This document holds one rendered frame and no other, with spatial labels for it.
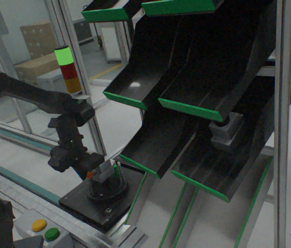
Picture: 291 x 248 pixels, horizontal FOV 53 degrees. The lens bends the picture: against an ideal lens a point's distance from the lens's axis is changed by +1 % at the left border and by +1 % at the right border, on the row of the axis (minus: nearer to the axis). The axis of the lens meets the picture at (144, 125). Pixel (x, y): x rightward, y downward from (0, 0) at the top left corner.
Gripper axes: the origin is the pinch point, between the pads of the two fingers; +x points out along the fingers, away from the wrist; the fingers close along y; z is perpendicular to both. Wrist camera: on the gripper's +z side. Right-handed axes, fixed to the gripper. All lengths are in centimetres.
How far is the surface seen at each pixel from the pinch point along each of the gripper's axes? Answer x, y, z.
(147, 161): -10.3, 27.3, -1.0
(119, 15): -42, 31, 2
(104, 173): 4.6, 2.2, -6.1
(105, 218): 12.7, 9.2, 2.7
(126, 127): 23, -42, -59
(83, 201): 12.7, -3.1, 0.7
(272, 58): 13, 5, -153
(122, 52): -4, -82, -107
